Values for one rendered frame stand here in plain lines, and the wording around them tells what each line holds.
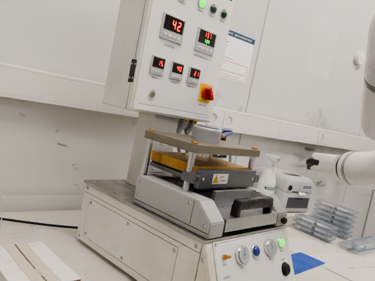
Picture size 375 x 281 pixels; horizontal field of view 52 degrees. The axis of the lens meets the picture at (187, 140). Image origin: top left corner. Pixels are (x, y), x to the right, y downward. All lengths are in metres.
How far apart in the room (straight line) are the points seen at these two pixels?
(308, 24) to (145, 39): 1.38
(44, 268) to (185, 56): 0.66
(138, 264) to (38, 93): 0.62
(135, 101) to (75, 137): 0.45
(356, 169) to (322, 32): 1.51
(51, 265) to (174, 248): 0.26
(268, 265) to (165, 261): 0.25
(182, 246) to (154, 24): 0.55
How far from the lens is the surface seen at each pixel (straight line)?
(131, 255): 0.99
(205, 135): 0.99
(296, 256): 1.46
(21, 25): 1.32
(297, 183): 1.88
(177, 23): 1.09
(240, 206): 0.88
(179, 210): 0.87
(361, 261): 1.64
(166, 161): 0.98
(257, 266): 0.96
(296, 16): 2.17
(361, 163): 0.94
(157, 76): 1.05
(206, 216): 0.82
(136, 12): 1.07
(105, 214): 1.06
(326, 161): 1.03
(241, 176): 1.02
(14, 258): 0.85
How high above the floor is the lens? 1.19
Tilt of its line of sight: 5 degrees down
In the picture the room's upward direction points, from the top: 11 degrees clockwise
